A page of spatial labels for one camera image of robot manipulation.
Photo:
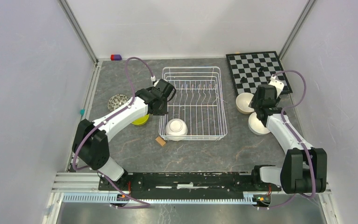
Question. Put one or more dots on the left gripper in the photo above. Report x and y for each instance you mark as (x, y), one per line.
(163, 112)

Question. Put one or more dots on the white ribbed bowl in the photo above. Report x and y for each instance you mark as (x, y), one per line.
(256, 126)

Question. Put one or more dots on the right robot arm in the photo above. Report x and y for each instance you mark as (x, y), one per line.
(304, 170)

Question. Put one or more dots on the black chess piece right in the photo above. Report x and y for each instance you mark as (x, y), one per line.
(261, 69)

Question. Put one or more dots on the yellow-green bowl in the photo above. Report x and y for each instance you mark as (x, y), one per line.
(141, 121)

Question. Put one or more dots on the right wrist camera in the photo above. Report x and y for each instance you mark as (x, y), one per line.
(276, 83)

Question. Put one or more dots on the black chess piece left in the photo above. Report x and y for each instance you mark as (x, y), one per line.
(243, 80)

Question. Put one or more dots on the wooden block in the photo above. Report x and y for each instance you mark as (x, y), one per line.
(160, 141)

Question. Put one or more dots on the aluminium frame rails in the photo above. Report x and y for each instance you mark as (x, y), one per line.
(91, 188)

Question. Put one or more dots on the purple red block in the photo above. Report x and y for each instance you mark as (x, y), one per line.
(116, 57)

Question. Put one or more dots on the beige flower bowl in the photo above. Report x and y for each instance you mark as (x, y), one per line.
(242, 103)

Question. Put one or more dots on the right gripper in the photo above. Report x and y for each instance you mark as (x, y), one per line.
(253, 101)

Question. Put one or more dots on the black grey chessboard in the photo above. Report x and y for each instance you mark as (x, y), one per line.
(247, 65)

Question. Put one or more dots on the black chess piece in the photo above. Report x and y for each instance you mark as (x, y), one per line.
(243, 80)
(261, 69)

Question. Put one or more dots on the white wire dish rack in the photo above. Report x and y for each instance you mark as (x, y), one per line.
(198, 102)

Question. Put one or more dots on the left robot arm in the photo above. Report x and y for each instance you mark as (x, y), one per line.
(91, 143)

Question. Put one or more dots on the plain white bowl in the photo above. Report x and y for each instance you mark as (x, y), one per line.
(176, 130)

